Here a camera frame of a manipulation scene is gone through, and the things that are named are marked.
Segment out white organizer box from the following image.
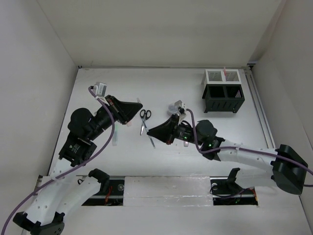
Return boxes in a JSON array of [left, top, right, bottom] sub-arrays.
[[201, 69, 242, 86]]

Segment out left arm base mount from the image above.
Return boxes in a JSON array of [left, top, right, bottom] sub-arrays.
[[77, 168, 125, 207]]

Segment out blue pen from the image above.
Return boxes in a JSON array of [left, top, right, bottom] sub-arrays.
[[141, 117, 156, 148]]

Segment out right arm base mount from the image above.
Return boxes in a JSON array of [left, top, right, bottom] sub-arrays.
[[209, 168, 258, 206]]

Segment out black organizer box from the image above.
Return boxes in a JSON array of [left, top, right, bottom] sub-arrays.
[[202, 84, 245, 113]]

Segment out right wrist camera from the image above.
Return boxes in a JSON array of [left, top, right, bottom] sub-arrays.
[[174, 100, 186, 118]]

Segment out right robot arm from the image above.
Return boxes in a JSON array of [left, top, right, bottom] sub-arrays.
[[147, 115, 308, 195]]

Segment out jar of paper clips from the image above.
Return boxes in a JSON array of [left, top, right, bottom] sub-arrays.
[[167, 103, 178, 115]]

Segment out black handled scissors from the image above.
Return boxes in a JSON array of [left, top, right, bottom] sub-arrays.
[[140, 109, 152, 135]]

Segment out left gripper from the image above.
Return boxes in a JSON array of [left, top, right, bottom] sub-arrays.
[[87, 94, 142, 141]]

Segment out green highlighter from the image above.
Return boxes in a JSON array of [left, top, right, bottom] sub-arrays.
[[112, 124, 118, 146]]

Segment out aluminium rail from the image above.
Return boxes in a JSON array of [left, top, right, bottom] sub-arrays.
[[243, 66, 276, 148]]

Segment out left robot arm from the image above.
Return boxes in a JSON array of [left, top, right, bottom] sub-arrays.
[[13, 95, 143, 235]]

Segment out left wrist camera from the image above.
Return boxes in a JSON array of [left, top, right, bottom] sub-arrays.
[[91, 82, 107, 97]]

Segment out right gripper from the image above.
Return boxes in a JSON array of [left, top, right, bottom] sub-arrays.
[[148, 114, 203, 146]]

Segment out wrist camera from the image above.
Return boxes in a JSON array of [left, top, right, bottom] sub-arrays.
[[174, 100, 186, 118], [91, 82, 107, 97]]

